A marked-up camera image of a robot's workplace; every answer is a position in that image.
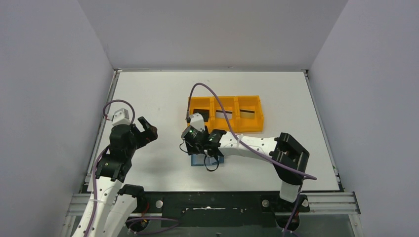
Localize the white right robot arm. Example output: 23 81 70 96
181 125 311 202

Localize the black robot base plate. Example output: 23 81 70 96
129 191 310 231

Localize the black card in tray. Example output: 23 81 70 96
193 109 210 122

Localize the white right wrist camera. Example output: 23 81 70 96
189 113 205 132

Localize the silver striped card middle compartment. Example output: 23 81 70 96
215 110 233 119

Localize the blue leather card holder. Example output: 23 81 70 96
190 154 217 166

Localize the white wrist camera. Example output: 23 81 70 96
111 108 131 126
189 113 205 132

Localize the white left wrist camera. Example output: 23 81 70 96
111 108 131 126

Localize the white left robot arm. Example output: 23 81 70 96
73 117 158 237

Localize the yellow three-compartment plastic tray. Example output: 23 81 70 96
186 95 264 135

